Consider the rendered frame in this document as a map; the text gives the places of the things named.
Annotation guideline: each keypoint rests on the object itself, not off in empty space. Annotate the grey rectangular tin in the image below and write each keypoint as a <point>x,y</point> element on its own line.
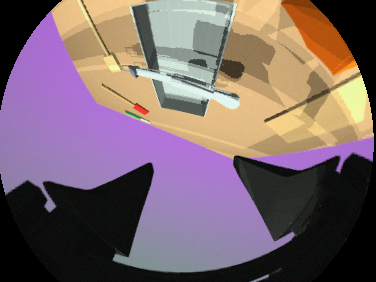
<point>186,37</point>

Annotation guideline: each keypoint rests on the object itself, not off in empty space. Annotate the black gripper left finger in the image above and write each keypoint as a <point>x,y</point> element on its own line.
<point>112,210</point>

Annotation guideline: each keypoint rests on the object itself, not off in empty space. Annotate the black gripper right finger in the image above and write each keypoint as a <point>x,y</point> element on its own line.
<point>281,194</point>

